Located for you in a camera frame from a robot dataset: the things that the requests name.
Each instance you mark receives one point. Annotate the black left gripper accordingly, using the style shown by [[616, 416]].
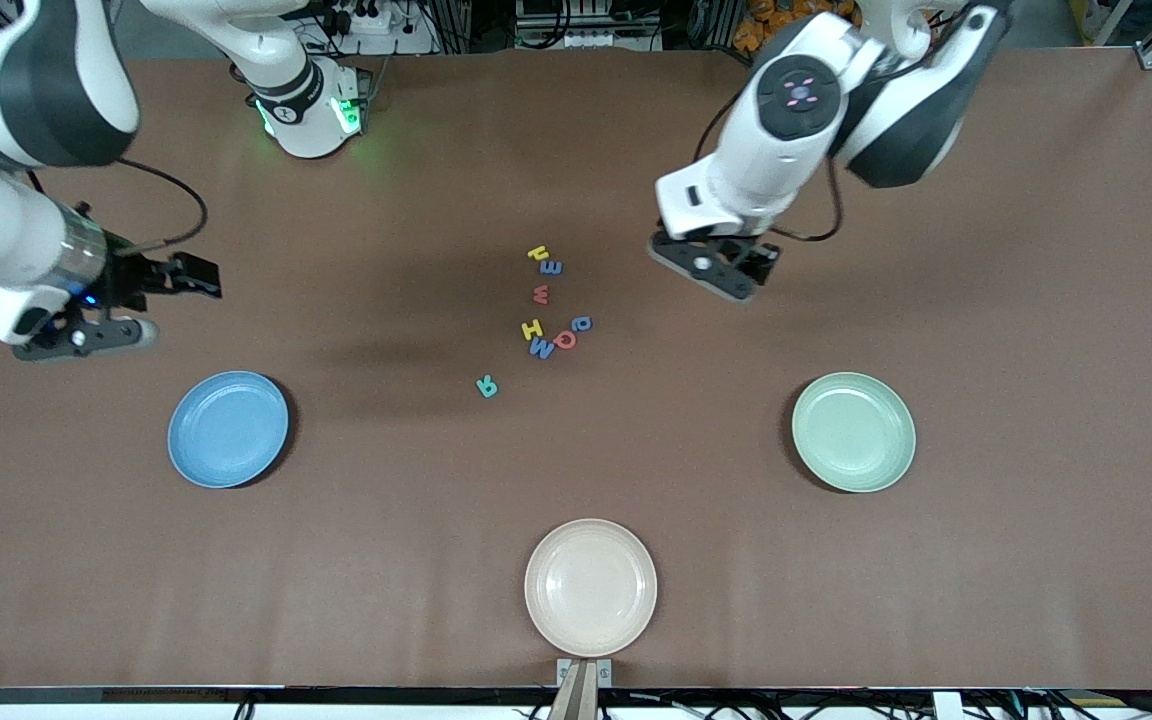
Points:
[[758, 257]]

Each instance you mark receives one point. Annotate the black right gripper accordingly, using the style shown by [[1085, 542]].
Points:
[[126, 276]]

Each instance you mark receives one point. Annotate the blue lowercase e letter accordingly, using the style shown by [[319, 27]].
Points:
[[581, 325]]

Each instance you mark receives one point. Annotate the red uppercase Q letter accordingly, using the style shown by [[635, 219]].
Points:
[[558, 343]]

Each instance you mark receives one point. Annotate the red lowercase w letter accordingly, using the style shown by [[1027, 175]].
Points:
[[541, 297]]

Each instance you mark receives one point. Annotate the blue uppercase M letter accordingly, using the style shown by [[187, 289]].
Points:
[[542, 349]]

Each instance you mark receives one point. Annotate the yellow uppercase H letter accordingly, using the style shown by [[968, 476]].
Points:
[[532, 329]]

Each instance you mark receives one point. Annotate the teal uppercase R letter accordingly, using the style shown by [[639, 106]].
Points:
[[483, 388]]

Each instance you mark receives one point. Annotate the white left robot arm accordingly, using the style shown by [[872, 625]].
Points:
[[766, 150]]

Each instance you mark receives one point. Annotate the blue plate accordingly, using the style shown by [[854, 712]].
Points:
[[226, 430]]

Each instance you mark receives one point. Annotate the green plate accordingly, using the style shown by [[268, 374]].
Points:
[[854, 432]]

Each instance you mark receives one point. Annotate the yellow lowercase foam letter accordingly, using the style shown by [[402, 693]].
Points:
[[542, 254]]

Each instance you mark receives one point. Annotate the beige plate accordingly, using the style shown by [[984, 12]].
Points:
[[591, 588]]

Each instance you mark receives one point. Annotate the orange object pile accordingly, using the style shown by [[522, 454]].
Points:
[[761, 30]]

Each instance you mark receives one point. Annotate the background electronics unit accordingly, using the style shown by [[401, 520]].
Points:
[[586, 38]]

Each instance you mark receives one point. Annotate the white power strip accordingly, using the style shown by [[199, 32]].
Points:
[[406, 42]]

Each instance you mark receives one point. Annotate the yellow post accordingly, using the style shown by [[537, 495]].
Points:
[[1084, 15]]

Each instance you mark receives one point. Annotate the small metal bracket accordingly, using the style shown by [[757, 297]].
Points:
[[564, 668]]

